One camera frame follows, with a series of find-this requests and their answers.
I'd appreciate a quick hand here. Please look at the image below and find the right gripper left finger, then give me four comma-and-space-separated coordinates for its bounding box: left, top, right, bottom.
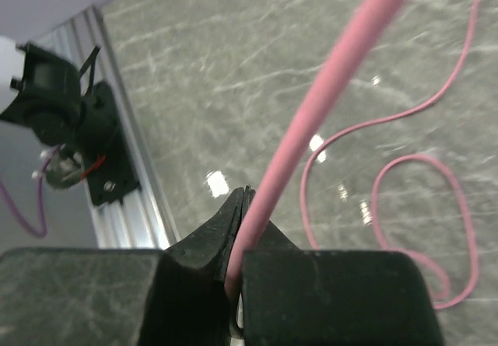
166, 187, 244, 281

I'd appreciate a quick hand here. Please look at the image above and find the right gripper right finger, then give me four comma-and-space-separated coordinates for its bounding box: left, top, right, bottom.
233, 186, 299, 250

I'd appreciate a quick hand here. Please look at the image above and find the pink headset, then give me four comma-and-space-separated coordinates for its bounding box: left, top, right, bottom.
224, 0, 479, 309

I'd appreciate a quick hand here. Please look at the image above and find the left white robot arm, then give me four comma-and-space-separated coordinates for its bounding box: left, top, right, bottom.
1, 37, 82, 146

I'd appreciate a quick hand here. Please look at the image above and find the front aluminium rail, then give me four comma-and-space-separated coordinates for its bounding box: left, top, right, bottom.
50, 5, 182, 250

